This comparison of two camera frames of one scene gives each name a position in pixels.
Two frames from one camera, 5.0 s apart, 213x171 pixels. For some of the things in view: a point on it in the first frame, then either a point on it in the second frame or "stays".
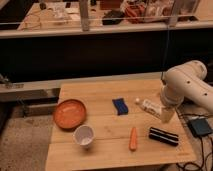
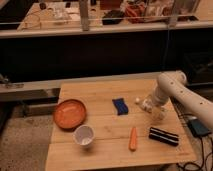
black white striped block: (163, 136) stays
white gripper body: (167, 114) to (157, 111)
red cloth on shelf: (135, 13) stays
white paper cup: (84, 135) stays
